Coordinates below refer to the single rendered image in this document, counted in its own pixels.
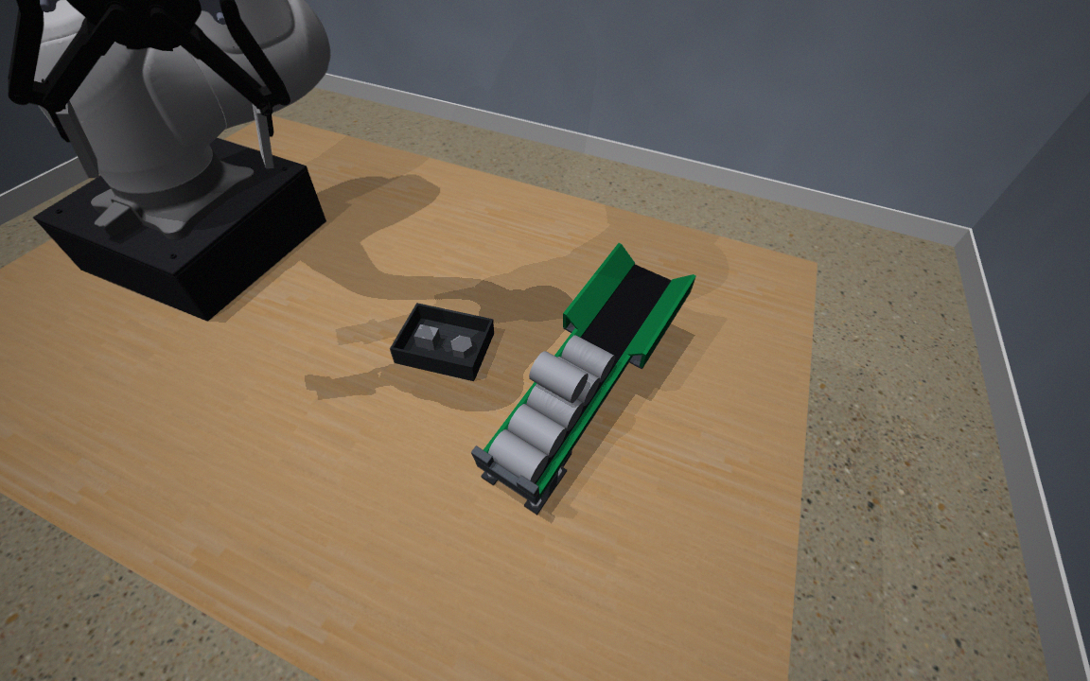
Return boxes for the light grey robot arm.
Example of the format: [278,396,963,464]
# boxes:
[34,0,330,240]

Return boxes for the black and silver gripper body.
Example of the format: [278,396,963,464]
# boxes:
[66,0,202,51]

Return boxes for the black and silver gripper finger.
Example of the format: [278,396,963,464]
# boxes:
[150,0,290,168]
[9,0,130,178]

